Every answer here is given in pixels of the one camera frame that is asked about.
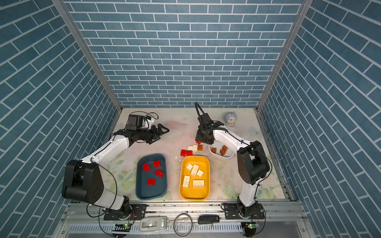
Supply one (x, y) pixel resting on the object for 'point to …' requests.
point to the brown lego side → (222, 152)
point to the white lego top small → (189, 166)
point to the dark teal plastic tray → (151, 177)
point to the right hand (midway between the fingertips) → (198, 137)
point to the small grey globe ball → (230, 119)
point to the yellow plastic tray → (195, 178)
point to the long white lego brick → (194, 170)
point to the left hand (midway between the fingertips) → (165, 133)
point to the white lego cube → (195, 147)
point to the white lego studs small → (190, 148)
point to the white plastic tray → (218, 149)
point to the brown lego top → (214, 149)
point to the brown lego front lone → (224, 148)
